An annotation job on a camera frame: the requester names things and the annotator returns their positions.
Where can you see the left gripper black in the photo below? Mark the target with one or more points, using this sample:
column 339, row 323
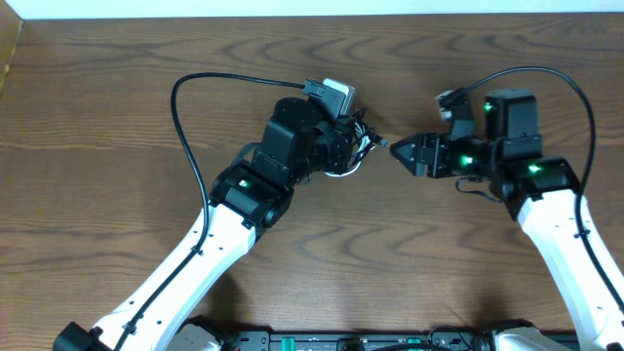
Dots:
column 345, row 143

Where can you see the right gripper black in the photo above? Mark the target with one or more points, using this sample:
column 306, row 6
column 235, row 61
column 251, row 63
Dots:
column 439, row 140

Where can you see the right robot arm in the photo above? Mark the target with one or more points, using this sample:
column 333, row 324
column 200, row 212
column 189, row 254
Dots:
column 541, row 193

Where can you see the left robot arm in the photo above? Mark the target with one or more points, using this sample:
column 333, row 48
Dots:
column 303, row 136

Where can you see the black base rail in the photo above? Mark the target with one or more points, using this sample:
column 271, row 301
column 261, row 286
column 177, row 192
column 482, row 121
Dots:
column 309, row 341

